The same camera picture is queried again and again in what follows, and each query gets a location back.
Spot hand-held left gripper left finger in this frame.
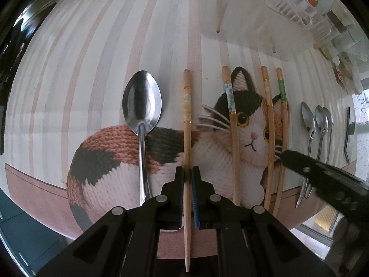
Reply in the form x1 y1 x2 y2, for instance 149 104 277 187
36 166 185 277

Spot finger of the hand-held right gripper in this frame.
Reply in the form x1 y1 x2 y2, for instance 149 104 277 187
280 149 369 223

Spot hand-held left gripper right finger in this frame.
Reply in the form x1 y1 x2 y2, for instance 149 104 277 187
191 166 336 277

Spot yellow band wooden chopstick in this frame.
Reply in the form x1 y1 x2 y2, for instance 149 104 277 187
182 69 192 272

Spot small steel spoon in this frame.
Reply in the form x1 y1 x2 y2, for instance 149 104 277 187
295 101 316 208
322 107 334 164
304 105 327 199

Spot green band wooden chopstick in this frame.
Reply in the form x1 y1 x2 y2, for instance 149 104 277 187
272 67 290 214

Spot blue band wooden chopstick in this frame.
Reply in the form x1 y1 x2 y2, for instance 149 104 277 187
221 66 241 206

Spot orange band wooden chopstick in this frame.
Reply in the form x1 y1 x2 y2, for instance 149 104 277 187
261 66 275 209

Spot large steel spoon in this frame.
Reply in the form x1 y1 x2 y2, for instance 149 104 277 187
122 70 163 207

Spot clear plastic packets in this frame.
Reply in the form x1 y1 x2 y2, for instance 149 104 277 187
317 12 364 94

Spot cat print striped mat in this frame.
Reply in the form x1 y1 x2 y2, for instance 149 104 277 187
4 0 359 259

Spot clear plastic rack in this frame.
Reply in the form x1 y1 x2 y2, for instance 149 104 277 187
265 0 333 36

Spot dark steel utensil handle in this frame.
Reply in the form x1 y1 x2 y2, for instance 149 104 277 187
344 106 351 164

